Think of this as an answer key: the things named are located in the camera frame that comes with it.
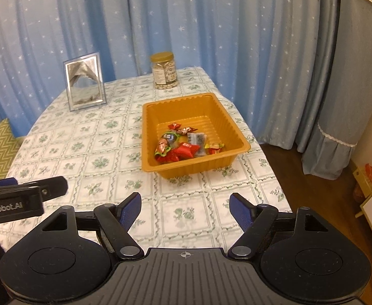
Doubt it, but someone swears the red snack packet white print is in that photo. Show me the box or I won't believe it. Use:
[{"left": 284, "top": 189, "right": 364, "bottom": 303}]
[{"left": 159, "top": 152, "right": 182, "bottom": 165}]

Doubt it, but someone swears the dark grey snack packet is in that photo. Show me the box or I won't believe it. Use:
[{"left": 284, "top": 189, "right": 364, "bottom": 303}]
[{"left": 187, "top": 132, "right": 207, "bottom": 155}]

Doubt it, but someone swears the blue star-print curtain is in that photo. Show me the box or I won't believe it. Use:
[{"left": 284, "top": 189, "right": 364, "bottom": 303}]
[{"left": 0, "top": 0, "right": 323, "bottom": 150}]

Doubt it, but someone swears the green blue candy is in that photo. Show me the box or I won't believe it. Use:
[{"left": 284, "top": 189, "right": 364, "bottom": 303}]
[{"left": 160, "top": 132, "right": 182, "bottom": 145}]

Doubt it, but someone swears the yellow box with orange print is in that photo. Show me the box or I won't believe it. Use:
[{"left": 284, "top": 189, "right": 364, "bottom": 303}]
[{"left": 352, "top": 163, "right": 372, "bottom": 202}]

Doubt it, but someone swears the plain grey-blue curtain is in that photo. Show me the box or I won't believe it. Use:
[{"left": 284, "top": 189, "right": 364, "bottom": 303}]
[{"left": 295, "top": 0, "right": 342, "bottom": 153}]

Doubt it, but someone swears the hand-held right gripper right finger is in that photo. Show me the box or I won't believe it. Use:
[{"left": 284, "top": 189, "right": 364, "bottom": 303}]
[{"left": 228, "top": 193, "right": 334, "bottom": 259}]

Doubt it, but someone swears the yellow green candy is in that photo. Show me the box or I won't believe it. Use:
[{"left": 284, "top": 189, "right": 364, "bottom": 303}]
[{"left": 204, "top": 143, "right": 225, "bottom": 155}]

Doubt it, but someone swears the nut jar with gold lid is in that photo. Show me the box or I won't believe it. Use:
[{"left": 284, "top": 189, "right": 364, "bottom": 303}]
[{"left": 150, "top": 52, "right": 178, "bottom": 90}]

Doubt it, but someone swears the lace-trimmed grey-blue cover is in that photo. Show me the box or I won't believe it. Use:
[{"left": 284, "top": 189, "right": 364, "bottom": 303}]
[{"left": 302, "top": 0, "right": 372, "bottom": 180}]

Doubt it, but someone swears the silver picture frame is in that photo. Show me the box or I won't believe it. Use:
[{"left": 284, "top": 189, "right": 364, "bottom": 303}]
[{"left": 63, "top": 52, "right": 107, "bottom": 112}]

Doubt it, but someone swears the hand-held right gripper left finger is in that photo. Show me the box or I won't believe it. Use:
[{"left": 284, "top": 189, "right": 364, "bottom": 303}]
[{"left": 38, "top": 192, "right": 144, "bottom": 259}]

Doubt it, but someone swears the orange plastic tray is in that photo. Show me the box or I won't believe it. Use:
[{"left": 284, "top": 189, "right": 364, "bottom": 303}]
[{"left": 141, "top": 92, "right": 251, "bottom": 180}]

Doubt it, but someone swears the red candy with green ends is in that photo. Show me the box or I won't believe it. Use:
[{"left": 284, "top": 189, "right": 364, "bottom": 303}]
[{"left": 155, "top": 140, "right": 173, "bottom": 159}]

